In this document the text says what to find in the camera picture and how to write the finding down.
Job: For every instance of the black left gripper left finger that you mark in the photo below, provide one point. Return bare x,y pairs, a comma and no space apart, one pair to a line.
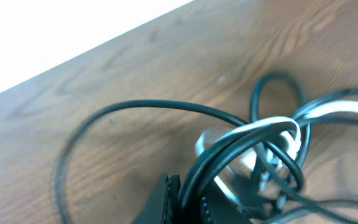
161,205

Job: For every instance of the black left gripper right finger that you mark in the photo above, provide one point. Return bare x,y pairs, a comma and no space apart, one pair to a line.
215,208

